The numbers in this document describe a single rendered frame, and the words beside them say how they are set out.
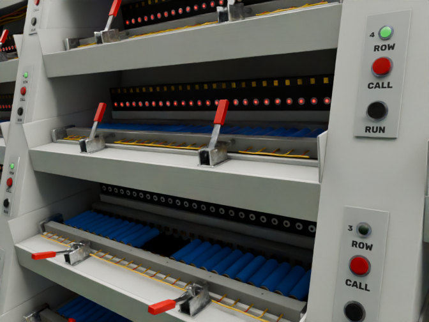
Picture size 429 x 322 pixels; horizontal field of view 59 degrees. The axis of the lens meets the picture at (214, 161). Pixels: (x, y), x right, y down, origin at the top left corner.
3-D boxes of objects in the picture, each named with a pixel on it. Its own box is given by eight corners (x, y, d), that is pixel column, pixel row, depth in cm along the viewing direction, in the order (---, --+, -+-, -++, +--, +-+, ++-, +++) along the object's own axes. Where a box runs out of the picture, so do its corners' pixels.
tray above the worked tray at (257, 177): (322, 223, 40) (318, 92, 36) (33, 170, 76) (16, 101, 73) (375, 167, 55) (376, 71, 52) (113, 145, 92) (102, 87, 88)
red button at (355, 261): (366, 276, 35) (368, 259, 35) (348, 272, 36) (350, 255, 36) (369, 275, 36) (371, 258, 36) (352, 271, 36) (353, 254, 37)
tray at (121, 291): (301, 406, 39) (296, 329, 37) (19, 264, 76) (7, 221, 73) (360, 299, 54) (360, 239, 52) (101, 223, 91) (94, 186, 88)
